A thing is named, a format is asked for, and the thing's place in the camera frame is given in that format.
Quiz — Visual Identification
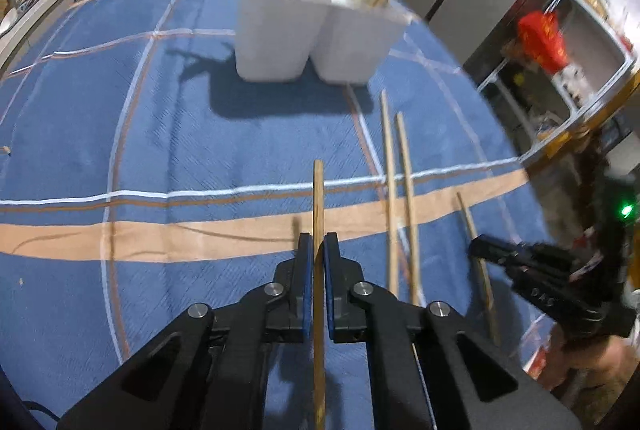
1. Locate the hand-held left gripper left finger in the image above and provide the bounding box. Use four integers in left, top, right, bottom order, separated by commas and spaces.
57, 232, 316, 430

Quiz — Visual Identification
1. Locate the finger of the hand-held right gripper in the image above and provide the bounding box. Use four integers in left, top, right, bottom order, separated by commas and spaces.
467, 234, 573, 281

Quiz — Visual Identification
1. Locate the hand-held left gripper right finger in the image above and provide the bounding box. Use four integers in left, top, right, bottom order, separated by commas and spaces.
322, 232, 583, 430

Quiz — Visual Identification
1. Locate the white two-compartment utensil holder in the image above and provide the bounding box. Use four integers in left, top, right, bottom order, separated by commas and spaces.
234, 0, 416, 85

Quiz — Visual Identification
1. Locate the person's right hand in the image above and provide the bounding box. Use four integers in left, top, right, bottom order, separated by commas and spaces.
547, 337, 633, 398

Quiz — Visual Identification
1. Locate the red gift bag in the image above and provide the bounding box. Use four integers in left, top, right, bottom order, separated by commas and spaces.
517, 11, 568, 73

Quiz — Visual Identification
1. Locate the blue plaid tablecloth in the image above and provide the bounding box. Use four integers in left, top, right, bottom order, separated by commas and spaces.
0, 0, 556, 430

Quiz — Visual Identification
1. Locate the metal shelf rack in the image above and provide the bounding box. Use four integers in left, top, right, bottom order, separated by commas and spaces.
475, 0, 640, 165

